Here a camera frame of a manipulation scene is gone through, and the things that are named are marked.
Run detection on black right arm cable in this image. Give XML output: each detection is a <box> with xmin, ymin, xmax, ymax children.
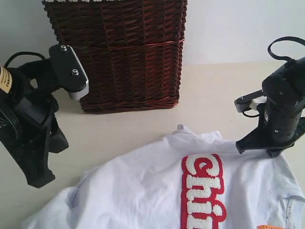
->
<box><xmin>243</xmin><ymin>36</ymin><xmax>305</xmax><ymax>118</ymax></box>

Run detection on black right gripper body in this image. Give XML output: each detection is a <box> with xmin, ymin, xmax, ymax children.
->
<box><xmin>258</xmin><ymin>58</ymin><xmax>305</xmax><ymax>157</ymax></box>

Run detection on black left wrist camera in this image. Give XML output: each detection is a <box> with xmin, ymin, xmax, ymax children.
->
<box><xmin>49</xmin><ymin>44</ymin><xmax>89</xmax><ymax>101</ymax></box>

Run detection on dark red wicker basket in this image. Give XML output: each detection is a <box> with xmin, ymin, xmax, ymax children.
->
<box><xmin>43</xmin><ymin>0</ymin><xmax>187</xmax><ymax>114</ymax></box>

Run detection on white t-shirt red lettering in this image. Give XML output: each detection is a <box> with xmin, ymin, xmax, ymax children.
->
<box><xmin>21</xmin><ymin>125</ymin><xmax>305</xmax><ymax>229</ymax></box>

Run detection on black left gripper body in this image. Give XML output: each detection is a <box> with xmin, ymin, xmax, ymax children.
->
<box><xmin>0</xmin><ymin>59</ymin><xmax>59</xmax><ymax>151</ymax></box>

